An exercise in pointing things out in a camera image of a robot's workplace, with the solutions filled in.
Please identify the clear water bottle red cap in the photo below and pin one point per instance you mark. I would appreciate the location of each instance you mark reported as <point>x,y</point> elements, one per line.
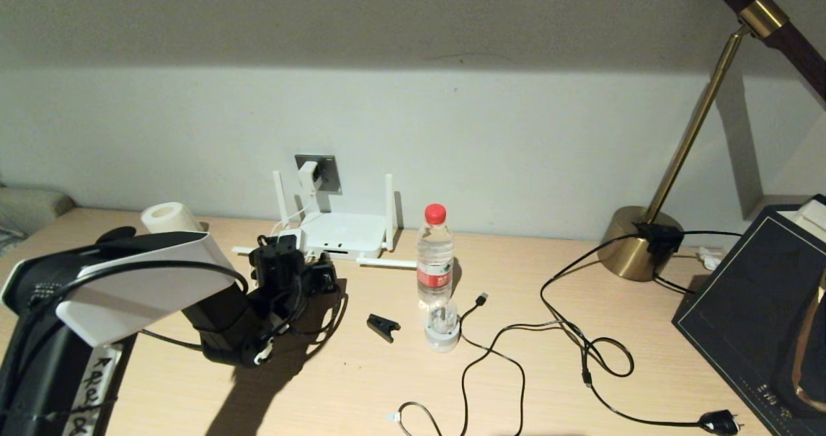
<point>435,275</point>

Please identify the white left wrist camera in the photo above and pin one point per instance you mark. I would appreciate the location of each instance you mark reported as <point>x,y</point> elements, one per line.
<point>292,236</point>

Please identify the brass desk lamp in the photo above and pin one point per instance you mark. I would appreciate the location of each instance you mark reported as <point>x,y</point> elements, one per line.
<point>629,249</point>

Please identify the small black plastic clip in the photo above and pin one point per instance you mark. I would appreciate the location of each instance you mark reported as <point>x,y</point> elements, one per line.
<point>382,325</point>

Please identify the small white clear-dome humidifier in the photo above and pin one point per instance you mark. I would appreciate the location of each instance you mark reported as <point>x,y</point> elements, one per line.
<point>443,336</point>

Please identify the grey cushion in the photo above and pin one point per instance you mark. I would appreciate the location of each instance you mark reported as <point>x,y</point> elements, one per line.
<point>32,205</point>

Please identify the grey wall power socket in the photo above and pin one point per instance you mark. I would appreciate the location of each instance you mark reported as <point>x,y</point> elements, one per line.
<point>331,170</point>

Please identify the white wifi router with antennas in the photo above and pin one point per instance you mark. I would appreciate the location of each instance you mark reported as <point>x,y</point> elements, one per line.
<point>348,229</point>

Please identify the small white crumpled item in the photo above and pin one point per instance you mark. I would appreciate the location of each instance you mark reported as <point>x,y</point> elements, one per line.
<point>710,258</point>

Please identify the patterned fabric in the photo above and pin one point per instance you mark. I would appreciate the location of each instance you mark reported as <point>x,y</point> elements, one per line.
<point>8,236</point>

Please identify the white toilet paper roll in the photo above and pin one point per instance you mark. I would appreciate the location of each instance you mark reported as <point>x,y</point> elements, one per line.
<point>168,215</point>

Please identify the black block on lamp base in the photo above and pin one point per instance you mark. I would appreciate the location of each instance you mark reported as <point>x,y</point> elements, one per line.
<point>661,237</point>

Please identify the white box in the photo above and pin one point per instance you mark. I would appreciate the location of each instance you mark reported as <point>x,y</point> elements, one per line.
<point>812,220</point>

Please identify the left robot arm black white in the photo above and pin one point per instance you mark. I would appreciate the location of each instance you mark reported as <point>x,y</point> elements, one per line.
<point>142,287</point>

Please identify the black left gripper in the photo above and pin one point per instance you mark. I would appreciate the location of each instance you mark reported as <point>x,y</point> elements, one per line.
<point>300,284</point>

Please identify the white handwritten label tape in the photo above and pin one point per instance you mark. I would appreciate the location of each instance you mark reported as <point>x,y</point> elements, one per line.
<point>93,391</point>

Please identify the dark blue gift bag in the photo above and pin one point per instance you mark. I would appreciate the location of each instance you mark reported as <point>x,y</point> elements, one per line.
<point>748,320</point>

